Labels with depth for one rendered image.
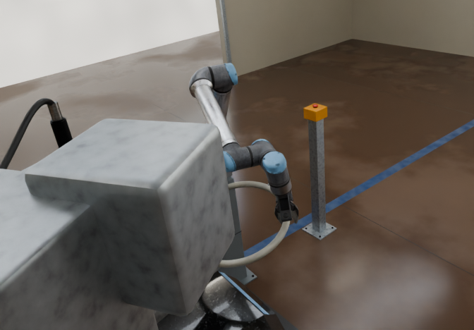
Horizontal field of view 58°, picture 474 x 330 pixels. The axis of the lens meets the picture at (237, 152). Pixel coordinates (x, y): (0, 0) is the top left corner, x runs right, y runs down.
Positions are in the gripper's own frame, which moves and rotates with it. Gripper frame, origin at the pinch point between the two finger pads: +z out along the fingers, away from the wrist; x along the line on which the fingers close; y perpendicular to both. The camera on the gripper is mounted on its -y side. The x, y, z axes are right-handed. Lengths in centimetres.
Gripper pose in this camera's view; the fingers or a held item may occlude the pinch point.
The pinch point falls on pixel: (289, 223)
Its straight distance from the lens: 194.8
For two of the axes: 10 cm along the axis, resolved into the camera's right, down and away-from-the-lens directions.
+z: 2.4, 7.6, 6.1
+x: -9.7, 1.7, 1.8
